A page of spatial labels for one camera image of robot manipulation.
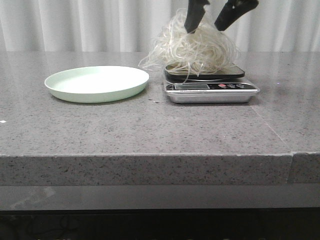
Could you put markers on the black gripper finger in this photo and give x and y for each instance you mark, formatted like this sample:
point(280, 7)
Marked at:
point(195, 13)
point(233, 10)

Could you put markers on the white vermicelli noodle bundle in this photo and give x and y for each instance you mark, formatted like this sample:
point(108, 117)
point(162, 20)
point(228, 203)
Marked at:
point(204, 52)

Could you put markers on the digital kitchen scale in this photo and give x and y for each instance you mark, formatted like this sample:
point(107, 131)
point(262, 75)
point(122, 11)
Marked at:
point(225, 86)

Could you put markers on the pale green round plate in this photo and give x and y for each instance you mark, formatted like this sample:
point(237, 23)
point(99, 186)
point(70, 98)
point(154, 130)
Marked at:
point(97, 84)

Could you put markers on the white pleated curtain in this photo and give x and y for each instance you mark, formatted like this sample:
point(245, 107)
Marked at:
point(130, 25)

